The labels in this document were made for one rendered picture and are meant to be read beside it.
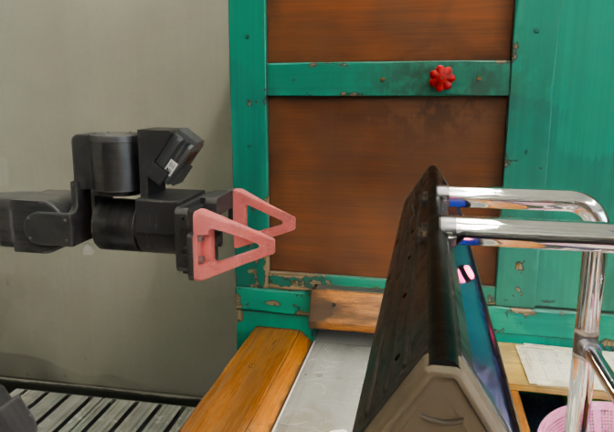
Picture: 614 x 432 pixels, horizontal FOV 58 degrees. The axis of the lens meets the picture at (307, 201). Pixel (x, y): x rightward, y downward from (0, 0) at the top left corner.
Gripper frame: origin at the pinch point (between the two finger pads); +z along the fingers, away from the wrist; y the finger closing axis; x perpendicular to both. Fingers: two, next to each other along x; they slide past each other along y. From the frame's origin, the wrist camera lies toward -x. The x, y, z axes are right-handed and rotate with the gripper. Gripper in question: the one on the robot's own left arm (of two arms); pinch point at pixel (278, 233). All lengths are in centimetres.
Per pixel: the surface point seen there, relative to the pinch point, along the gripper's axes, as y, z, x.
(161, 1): 121, -67, -42
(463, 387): -33.6, 15.4, -3.1
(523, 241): -11.8, 21.6, -3.6
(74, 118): 121, -101, -5
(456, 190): 3.5, 17.9, -4.7
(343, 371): 34.3, 3.5, 33.2
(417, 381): -33.4, 13.6, -3.1
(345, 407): 23.0, 5.3, 33.2
